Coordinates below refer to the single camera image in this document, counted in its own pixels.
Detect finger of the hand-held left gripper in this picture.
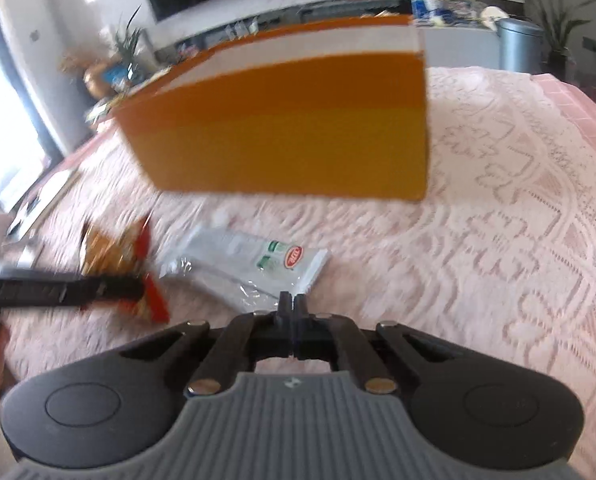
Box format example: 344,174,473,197
0,271,147,312

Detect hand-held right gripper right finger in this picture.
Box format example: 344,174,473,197
295,294,459,395

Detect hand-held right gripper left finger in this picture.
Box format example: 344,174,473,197
120,291,295,395

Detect red striped chips packet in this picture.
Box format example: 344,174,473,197
83,212,172,325

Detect white plastic packet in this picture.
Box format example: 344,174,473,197
160,224,332,314

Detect orange cardboard box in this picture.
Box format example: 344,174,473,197
114,14,432,204

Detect bronze round vase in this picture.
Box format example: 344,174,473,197
83,57,129,99

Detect dried yellow flowers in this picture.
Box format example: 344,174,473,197
60,47,97,74

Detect white lace cloth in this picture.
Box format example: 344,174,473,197
0,67,596,461

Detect slim-leaf plant in vase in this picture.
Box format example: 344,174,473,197
100,7,147,74

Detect grey-blue trash can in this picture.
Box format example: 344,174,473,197
495,17,547,74

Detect potted long-leaf plant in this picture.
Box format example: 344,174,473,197
510,0,596,81

